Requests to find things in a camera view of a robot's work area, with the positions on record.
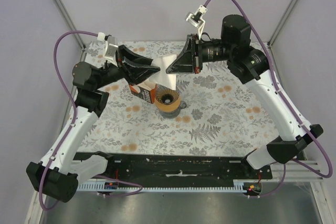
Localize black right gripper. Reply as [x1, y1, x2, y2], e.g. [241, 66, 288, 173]
[167, 34, 235, 74]

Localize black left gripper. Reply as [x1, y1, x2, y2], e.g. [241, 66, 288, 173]
[94, 44, 160, 89]

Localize white paper coffee filter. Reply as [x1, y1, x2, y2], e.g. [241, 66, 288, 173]
[147, 54, 177, 90]

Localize orange coffee filter box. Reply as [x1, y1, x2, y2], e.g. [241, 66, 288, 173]
[129, 81, 156, 104]

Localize grey ribbed glass dripper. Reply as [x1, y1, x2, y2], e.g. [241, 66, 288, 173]
[155, 85, 180, 104]

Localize round wooden dripper stand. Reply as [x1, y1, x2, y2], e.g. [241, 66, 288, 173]
[154, 97, 181, 112]

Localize grey glass carafe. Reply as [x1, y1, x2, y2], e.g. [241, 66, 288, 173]
[160, 101, 187, 119]

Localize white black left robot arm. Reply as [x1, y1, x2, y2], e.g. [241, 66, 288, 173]
[26, 45, 164, 210]

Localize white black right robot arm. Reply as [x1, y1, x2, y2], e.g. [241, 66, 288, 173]
[166, 15, 323, 179]

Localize floral tablecloth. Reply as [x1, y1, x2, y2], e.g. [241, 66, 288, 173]
[61, 40, 299, 159]

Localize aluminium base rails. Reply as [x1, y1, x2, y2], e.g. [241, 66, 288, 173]
[71, 152, 322, 186]

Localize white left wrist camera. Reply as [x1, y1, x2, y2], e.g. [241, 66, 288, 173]
[97, 32, 119, 66]

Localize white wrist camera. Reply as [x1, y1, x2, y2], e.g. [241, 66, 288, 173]
[97, 32, 119, 66]
[186, 5, 207, 40]

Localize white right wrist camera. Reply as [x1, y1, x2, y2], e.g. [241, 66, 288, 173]
[186, 5, 207, 40]

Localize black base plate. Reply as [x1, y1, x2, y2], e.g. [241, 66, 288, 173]
[73, 153, 274, 182]

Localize aluminium frame post left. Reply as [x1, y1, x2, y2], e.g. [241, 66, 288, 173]
[38, 0, 87, 50]

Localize aluminium frame post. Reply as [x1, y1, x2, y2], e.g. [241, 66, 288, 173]
[268, 0, 316, 46]
[38, 0, 87, 50]

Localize light blue cable duct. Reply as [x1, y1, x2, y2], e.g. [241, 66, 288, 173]
[77, 179, 252, 194]

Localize aluminium frame post right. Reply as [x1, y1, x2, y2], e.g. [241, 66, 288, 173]
[268, 0, 316, 46]

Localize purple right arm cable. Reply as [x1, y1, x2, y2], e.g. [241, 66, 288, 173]
[203, 0, 333, 199]

